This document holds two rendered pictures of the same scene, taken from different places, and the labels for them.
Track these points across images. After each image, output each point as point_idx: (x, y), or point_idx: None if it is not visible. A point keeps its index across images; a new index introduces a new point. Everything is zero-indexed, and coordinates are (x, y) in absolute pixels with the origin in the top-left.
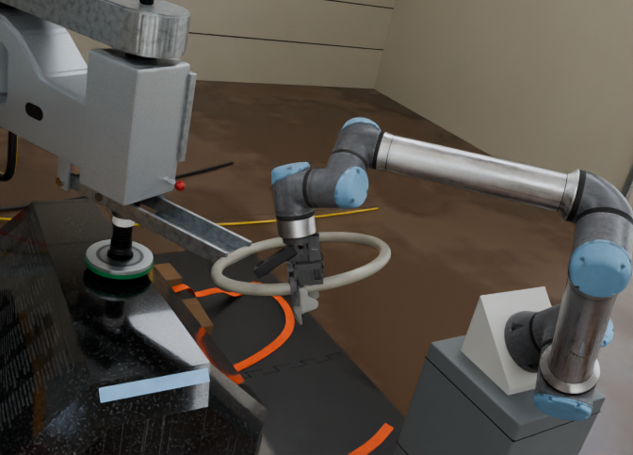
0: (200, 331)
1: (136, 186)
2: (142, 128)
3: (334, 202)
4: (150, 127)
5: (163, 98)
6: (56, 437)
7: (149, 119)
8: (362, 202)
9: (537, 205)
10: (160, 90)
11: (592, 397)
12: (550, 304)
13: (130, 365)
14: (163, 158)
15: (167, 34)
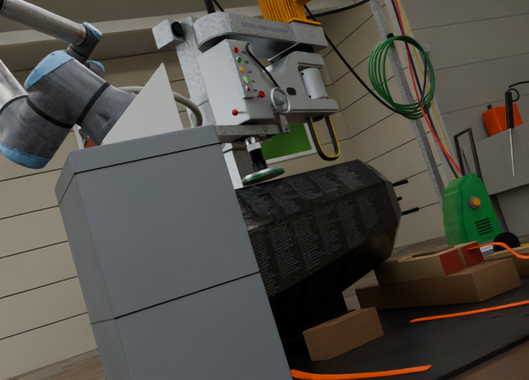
0: (250, 212)
1: (221, 121)
2: (211, 86)
3: None
4: (215, 84)
5: (216, 65)
6: None
7: (212, 79)
8: None
9: (3, 18)
10: (212, 61)
11: (4, 134)
12: (150, 78)
13: None
14: (231, 99)
15: (195, 32)
